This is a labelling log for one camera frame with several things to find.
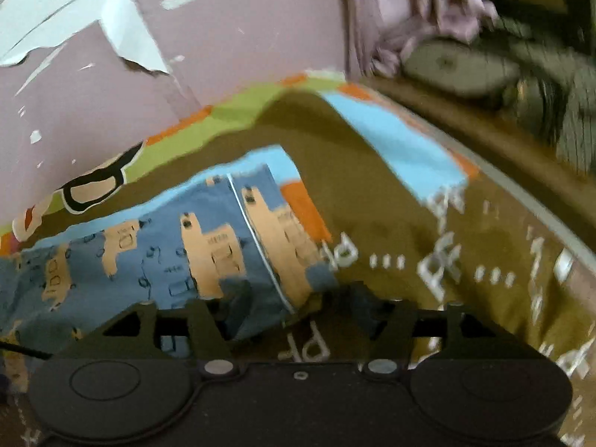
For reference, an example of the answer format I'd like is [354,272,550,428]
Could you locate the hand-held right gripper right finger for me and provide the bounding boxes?
[348,282,495,379]

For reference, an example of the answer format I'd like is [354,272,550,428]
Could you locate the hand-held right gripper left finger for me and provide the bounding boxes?
[99,279,254,379]

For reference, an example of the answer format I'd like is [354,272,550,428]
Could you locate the blue printed pants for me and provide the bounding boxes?
[0,164,342,383]

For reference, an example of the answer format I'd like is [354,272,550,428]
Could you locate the colourful printed bedsheet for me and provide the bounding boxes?
[0,70,596,447]

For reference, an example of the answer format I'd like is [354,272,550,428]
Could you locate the grey round mesh object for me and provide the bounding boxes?
[403,38,520,99]

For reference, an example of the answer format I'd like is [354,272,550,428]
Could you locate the pale pink curtain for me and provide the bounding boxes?
[343,0,499,80]

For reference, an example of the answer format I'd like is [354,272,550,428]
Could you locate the black cable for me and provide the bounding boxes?
[0,339,53,362]

